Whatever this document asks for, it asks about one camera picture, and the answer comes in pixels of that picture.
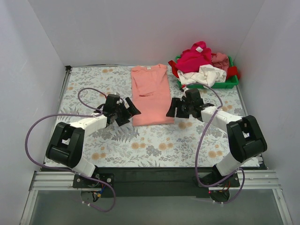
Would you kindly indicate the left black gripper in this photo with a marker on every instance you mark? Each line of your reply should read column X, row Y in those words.
column 126, row 112

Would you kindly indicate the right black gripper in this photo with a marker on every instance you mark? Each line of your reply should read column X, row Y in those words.
column 179, row 108

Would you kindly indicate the salmon pink t shirt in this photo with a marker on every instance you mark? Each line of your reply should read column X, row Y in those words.
column 151, row 95

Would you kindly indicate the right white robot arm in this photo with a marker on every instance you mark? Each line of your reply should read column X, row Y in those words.
column 245, row 137

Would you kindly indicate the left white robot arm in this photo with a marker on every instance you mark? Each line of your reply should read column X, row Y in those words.
column 67, row 141

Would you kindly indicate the white t shirt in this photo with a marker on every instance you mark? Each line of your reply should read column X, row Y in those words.
column 207, row 75

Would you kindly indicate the red t shirt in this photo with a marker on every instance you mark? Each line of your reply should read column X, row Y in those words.
column 231, row 71

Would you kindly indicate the floral table mat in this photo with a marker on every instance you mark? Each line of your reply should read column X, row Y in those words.
column 184, row 143

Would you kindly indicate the magenta t shirt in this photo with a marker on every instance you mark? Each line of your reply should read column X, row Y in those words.
column 191, row 59

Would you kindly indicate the dusty pink t shirt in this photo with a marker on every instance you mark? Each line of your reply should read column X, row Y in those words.
column 220, row 61

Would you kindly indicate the green plastic bin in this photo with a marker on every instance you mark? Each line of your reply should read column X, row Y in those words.
column 228, row 84

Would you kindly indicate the aluminium frame rail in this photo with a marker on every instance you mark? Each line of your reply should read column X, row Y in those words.
column 59, row 198

